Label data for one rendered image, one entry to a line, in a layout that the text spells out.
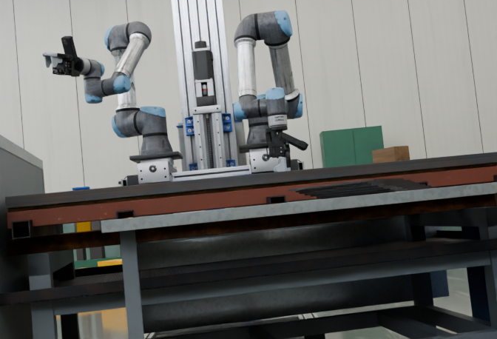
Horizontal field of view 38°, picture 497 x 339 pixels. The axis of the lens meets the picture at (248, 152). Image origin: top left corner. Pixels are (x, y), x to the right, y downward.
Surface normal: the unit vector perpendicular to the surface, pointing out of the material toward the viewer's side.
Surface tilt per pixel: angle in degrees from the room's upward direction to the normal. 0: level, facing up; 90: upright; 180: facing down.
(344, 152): 90
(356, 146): 90
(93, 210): 90
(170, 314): 90
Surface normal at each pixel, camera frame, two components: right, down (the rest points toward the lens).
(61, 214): 0.15, -0.10
